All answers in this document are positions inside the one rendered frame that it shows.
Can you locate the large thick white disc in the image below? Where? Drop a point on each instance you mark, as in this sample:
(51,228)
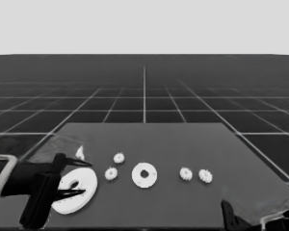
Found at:
(88,179)

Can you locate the small white T-shaped piece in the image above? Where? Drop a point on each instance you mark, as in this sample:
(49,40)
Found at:
(80,153)

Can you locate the small white toothed gear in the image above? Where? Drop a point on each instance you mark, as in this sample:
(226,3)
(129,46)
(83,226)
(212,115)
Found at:
(114,174)
(208,176)
(189,174)
(122,158)

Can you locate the white round carrier with pins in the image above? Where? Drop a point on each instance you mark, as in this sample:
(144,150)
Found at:
(137,178)

